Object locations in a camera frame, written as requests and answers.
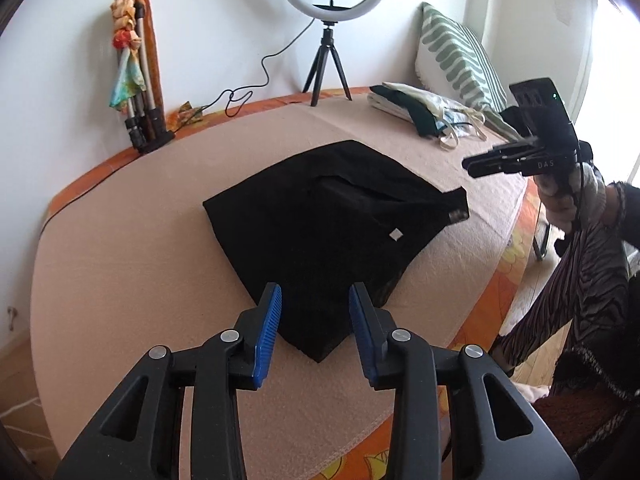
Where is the dark green folded garment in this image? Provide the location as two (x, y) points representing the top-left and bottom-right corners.
(370, 84), (441, 138)

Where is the person's brown clothing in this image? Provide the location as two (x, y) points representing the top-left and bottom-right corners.
(515, 380), (640, 480)

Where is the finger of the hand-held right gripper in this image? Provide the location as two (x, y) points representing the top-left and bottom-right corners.
(492, 141), (538, 156)
(462, 151), (538, 179)

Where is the person's right hand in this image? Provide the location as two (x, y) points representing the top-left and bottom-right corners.
(537, 162), (608, 236)

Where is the light blue folded garment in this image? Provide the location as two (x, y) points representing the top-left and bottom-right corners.
(435, 110), (471, 133)

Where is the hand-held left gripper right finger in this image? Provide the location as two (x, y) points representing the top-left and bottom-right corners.
(348, 282), (581, 480)

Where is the metal chair leg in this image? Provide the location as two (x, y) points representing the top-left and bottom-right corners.
(533, 220), (552, 261)

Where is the black ring light cable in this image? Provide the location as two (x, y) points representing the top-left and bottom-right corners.
(200, 17), (317, 118)

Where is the folded silver tripod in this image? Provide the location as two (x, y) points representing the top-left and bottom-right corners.
(117, 2), (176, 153)

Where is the colourful patterned scarf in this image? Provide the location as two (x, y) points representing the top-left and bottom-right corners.
(109, 0), (151, 113)

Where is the black t-shirt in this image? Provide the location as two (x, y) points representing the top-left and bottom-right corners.
(202, 140), (471, 363)

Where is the person's right forearm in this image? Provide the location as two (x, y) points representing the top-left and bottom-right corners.
(492, 182), (640, 401)

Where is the black mini tripod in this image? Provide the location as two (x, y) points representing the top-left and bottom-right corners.
(302, 20), (353, 107)

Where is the small patterned cloth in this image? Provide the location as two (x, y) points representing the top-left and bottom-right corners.
(167, 101), (206, 128)

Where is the green striped white cushion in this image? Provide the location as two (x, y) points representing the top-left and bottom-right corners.
(415, 1), (521, 136)

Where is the pink blanket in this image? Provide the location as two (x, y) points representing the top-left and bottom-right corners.
(30, 91), (531, 480)

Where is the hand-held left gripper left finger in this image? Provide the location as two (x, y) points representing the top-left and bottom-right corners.
(52, 282), (283, 480)

